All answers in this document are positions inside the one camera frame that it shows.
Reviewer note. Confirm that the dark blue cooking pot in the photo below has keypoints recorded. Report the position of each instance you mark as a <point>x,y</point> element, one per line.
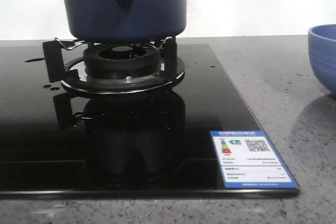
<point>124,21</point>

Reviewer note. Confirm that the black pot support grate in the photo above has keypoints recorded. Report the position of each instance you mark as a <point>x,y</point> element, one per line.
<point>65,64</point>

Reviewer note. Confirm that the blue energy label sticker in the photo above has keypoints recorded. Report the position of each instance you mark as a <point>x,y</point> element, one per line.
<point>248,159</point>

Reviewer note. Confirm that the black glass gas cooktop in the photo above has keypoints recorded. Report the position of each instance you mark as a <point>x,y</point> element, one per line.
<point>59,144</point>

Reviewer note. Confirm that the black gas burner head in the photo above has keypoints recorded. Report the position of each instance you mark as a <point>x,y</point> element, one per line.
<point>107,61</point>

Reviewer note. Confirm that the light blue plastic bowl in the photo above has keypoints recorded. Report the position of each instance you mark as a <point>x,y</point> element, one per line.
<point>321,48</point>

